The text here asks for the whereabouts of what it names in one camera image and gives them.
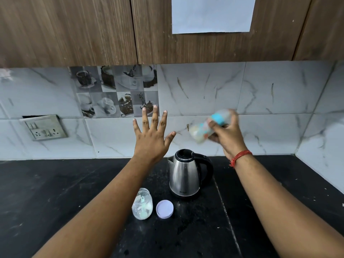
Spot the person's right forearm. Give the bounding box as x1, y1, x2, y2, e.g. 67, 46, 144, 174
234, 154, 344, 258

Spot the person's left hand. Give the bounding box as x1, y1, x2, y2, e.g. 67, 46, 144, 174
132, 105, 177, 164

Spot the white paper sheet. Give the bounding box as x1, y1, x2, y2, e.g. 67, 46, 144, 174
171, 0, 256, 34

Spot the person's left forearm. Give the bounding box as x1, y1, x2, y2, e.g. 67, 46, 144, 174
32, 154, 165, 258

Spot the lilac round jar lid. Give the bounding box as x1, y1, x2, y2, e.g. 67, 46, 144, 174
156, 200, 174, 219

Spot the clear glass jar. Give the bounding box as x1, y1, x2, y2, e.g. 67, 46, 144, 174
132, 188, 153, 220

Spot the wall socket switch plate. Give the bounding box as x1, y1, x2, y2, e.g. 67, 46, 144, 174
19, 114, 68, 142

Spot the coffee cup print tile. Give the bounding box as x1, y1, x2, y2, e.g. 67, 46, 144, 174
69, 64, 159, 118

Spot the wooden wall cabinet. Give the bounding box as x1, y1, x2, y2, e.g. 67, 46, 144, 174
0, 0, 344, 68

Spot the baby bottle with blue cap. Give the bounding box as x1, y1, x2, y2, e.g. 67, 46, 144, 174
187, 109, 234, 144

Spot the red thread wristband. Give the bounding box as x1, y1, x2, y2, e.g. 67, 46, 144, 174
229, 150, 253, 168

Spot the person's right hand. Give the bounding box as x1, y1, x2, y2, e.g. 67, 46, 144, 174
207, 109, 248, 161

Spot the stainless steel electric kettle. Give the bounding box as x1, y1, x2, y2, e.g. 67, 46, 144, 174
167, 149, 214, 199

